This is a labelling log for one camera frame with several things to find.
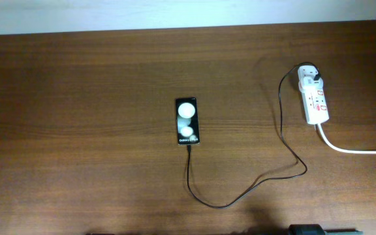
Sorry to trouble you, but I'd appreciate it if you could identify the black smartphone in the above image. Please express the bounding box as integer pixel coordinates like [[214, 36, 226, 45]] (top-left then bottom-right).
[[175, 97, 200, 146]]

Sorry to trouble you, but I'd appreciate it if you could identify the black usb charging cable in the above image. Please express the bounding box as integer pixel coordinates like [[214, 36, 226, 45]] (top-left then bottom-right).
[[185, 61, 322, 210]]

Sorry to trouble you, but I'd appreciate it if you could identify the white usb charger plug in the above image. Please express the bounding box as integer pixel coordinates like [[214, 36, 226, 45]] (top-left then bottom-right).
[[298, 65, 324, 93]]

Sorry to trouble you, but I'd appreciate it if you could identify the white power strip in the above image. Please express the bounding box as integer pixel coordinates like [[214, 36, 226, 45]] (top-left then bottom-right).
[[297, 65, 330, 125]]

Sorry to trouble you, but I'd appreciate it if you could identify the black base at bottom edge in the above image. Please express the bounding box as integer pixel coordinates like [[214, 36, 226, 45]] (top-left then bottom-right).
[[288, 224, 364, 235]]

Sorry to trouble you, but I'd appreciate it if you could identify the white power strip cord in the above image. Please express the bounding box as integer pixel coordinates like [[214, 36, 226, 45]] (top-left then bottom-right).
[[315, 123, 376, 156]]

